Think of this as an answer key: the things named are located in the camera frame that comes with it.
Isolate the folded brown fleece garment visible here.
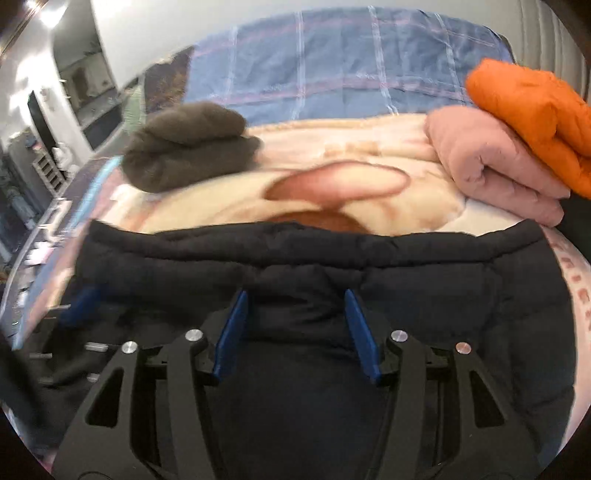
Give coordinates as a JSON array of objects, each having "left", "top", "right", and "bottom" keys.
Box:
[{"left": 122, "top": 102, "right": 263, "bottom": 193}]

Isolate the white ladder shelf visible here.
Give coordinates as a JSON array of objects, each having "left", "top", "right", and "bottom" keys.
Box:
[{"left": 31, "top": 151, "right": 71, "bottom": 197}]

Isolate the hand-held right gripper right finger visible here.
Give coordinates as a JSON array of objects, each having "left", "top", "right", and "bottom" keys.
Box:
[{"left": 344, "top": 290, "right": 541, "bottom": 480}]

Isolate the pig printed blanket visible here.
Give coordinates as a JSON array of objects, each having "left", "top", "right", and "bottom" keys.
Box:
[{"left": 11, "top": 113, "right": 591, "bottom": 352}]

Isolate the folded orange puffer jacket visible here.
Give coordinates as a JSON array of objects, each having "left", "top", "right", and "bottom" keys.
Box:
[{"left": 465, "top": 58, "right": 591, "bottom": 200}]

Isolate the grey curtain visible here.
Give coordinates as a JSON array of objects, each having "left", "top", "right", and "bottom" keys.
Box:
[{"left": 517, "top": 0, "right": 591, "bottom": 104}]

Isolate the blue plaid sheet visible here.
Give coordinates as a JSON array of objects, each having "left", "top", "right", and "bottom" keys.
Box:
[{"left": 185, "top": 9, "right": 514, "bottom": 126}]

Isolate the dark grey cabinet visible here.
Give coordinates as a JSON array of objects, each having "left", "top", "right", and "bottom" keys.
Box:
[{"left": 81, "top": 104, "right": 125, "bottom": 151}]

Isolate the wall mirror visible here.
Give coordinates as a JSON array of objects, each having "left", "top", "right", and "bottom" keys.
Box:
[{"left": 58, "top": 51, "right": 118, "bottom": 112}]

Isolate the dark teal garment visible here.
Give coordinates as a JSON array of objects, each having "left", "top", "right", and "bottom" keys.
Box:
[{"left": 556, "top": 191, "right": 591, "bottom": 261}]

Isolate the green pillow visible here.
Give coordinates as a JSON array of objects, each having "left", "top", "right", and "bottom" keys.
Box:
[{"left": 121, "top": 85, "right": 147, "bottom": 137}]

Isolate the folded pink puffer jacket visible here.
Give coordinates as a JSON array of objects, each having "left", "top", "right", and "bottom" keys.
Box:
[{"left": 425, "top": 107, "right": 575, "bottom": 228}]

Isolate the black puffer jacket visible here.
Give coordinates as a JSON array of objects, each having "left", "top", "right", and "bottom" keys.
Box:
[{"left": 28, "top": 219, "right": 578, "bottom": 480}]

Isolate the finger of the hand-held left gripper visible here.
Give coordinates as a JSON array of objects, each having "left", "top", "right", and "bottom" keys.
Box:
[{"left": 55, "top": 285, "right": 112, "bottom": 326}]

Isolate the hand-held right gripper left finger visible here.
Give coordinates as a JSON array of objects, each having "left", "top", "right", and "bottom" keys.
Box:
[{"left": 58, "top": 290, "right": 252, "bottom": 480}]

